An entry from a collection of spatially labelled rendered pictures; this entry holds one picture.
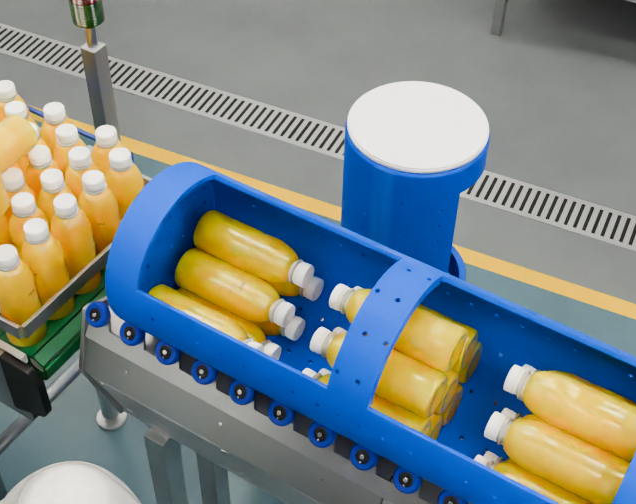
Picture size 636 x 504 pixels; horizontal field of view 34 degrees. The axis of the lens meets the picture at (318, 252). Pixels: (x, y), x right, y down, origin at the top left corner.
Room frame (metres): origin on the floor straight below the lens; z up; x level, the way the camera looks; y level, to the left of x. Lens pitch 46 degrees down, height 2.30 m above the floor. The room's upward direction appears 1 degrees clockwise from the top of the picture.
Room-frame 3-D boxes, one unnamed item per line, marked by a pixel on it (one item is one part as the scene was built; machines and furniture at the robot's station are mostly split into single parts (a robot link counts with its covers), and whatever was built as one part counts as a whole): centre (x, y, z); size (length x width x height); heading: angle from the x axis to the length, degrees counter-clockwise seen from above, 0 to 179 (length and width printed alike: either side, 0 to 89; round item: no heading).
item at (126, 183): (1.39, 0.36, 0.99); 0.07 x 0.07 x 0.19
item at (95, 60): (1.73, 0.46, 0.55); 0.04 x 0.04 x 1.10; 59
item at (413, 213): (1.58, -0.19, 0.59); 0.28 x 0.28 x 0.88
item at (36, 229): (1.21, 0.47, 1.09); 0.04 x 0.04 x 0.02
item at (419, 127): (1.58, -0.19, 1.03); 0.28 x 0.28 x 0.01
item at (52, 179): (1.33, 0.47, 1.09); 0.04 x 0.04 x 0.02
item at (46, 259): (1.21, 0.47, 0.99); 0.07 x 0.07 x 0.19
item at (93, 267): (1.26, 0.39, 0.96); 0.40 x 0.01 x 0.03; 149
